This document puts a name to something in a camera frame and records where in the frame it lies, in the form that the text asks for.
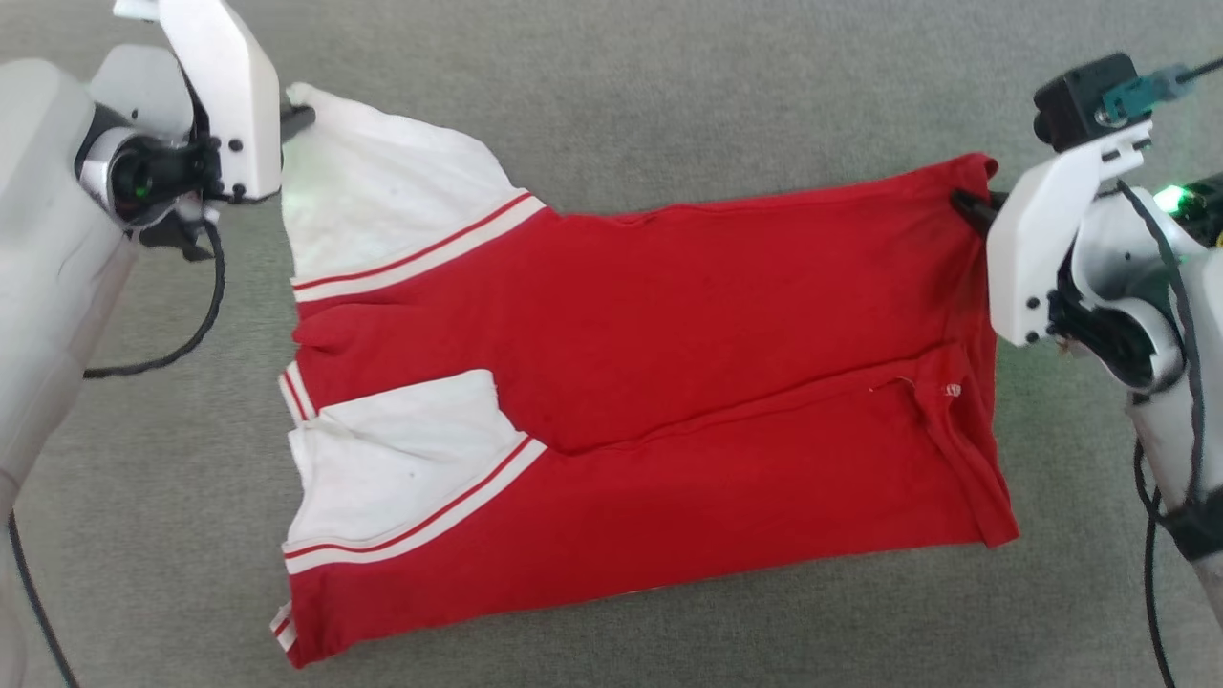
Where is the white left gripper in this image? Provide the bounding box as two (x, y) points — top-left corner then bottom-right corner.
(114, 0), (317, 204)

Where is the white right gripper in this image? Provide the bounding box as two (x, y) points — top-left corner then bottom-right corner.
(951, 119), (1155, 348)

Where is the red and white jersey shirt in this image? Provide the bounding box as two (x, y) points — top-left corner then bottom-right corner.
(269, 81), (1022, 670)

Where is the left black cable teal plug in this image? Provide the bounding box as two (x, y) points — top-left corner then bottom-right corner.
(5, 218), (228, 688)

